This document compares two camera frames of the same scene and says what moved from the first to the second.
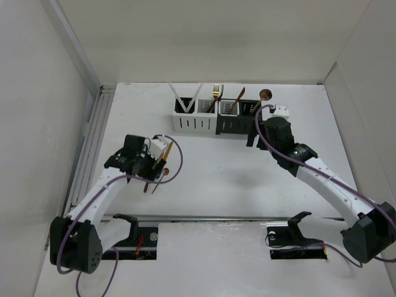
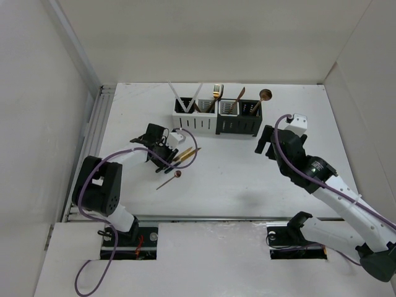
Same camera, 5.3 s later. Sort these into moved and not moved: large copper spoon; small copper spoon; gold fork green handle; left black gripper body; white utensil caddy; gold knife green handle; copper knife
Moved: left black gripper body; gold knife green handle; small copper spoon
Not moved: white utensil caddy; copper knife; large copper spoon; gold fork green handle
